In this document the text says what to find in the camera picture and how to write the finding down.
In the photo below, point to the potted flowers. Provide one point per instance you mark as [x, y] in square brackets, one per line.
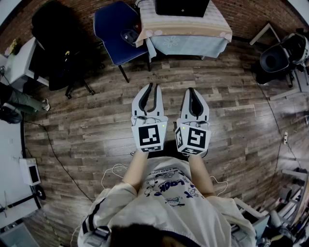
[12, 47]

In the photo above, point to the cluttered metal rack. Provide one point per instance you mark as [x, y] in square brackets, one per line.
[289, 209]

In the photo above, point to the blue padded chair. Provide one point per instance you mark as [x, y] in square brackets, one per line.
[113, 29]

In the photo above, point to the black floor stand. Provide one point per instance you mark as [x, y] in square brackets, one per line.
[41, 193]

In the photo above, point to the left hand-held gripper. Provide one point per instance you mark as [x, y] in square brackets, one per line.
[149, 137]

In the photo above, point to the black-framed glass door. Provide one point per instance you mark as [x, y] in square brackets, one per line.
[181, 7]

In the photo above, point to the black office chair with jacket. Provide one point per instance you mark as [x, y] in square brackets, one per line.
[58, 48]

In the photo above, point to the person's white printed shirt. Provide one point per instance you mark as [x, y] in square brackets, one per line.
[169, 212]

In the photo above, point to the white power strip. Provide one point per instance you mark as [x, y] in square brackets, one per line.
[285, 138]

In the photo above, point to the person's left forearm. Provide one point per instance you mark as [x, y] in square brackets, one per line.
[135, 171]

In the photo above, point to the table with checked tablecloth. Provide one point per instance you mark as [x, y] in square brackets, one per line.
[183, 26]

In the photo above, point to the black cap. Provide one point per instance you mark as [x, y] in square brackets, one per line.
[129, 36]

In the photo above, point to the white box device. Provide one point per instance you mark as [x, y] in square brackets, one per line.
[26, 168]

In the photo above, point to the grey office chair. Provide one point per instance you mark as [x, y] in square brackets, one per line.
[9, 115]

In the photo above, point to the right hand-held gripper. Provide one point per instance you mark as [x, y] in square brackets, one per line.
[195, 140]

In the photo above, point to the person's right forearm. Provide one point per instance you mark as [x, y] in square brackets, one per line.
[201, 176]

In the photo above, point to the black shell chair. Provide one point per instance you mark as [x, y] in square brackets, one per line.
[274, 60]

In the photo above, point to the white desk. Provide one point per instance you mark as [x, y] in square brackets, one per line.
[19, 62]

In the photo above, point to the white frame table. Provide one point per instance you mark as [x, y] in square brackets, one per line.
[260, 32]

